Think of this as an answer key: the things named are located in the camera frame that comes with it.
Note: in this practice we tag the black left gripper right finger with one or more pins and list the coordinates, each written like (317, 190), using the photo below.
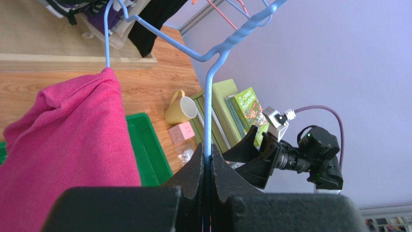
(237, 206)

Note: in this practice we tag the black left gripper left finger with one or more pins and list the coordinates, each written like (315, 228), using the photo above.
(175, 206)

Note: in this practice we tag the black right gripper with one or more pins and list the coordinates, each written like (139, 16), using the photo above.
(258, 163)

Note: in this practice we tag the light blue wire hanger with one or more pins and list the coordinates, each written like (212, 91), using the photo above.
(223, 49)

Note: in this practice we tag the pink trousers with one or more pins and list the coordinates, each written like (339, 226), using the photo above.
(26, 211)

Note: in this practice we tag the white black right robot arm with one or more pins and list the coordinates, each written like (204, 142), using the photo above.
(316, 154)

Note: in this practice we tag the green storage box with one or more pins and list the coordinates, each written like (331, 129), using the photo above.
(226, 131)

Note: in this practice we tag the green treehouse book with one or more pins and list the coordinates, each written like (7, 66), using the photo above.
(246, 111)

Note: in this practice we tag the green plastic tray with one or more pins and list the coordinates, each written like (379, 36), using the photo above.
(151, 151)

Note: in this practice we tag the clear bag with white item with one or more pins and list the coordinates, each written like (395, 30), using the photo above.
(184, 154)

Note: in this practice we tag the pink power socket cube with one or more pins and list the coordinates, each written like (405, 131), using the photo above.
(181, 132)

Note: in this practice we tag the yellow ceramic mug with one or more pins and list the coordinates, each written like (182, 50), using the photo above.
(181, 109)

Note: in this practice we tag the black hanging garment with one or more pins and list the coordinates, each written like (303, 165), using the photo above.
(156, 13)

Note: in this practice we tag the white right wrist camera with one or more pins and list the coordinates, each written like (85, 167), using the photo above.
(279, 122)

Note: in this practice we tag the blue wire hanger on rack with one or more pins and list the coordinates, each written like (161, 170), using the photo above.
(248, 8)

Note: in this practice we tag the pink wire hanger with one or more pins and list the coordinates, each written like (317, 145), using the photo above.
(216, 6)

